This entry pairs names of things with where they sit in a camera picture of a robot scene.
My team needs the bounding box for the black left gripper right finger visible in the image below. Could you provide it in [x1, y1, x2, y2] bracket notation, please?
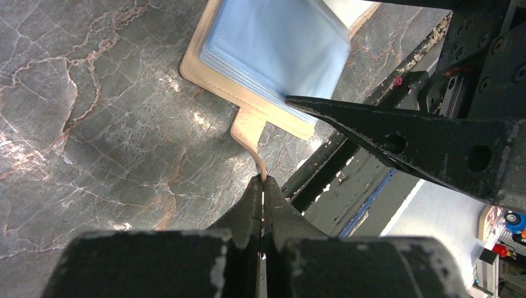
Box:
[262, 176, 468, 297]

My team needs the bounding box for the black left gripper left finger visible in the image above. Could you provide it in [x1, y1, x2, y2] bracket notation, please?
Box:
[42, 176, 263, 297]

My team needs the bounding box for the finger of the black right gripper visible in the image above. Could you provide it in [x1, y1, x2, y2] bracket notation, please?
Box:
[285, 96, 525, 213]

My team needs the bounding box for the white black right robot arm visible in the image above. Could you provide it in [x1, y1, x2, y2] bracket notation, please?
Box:
[285, 1, 525, 213]

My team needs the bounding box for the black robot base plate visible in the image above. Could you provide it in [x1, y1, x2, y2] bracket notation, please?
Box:
[282, 4, 451, 237]

